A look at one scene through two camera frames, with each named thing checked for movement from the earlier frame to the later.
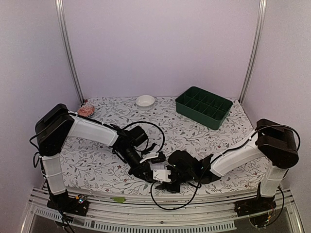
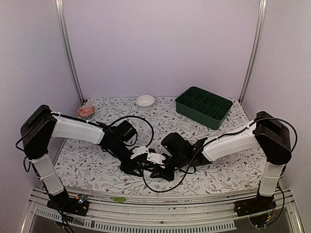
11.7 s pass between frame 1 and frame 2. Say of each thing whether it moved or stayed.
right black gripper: moved
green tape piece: stayed
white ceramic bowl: stayed
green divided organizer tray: stayed
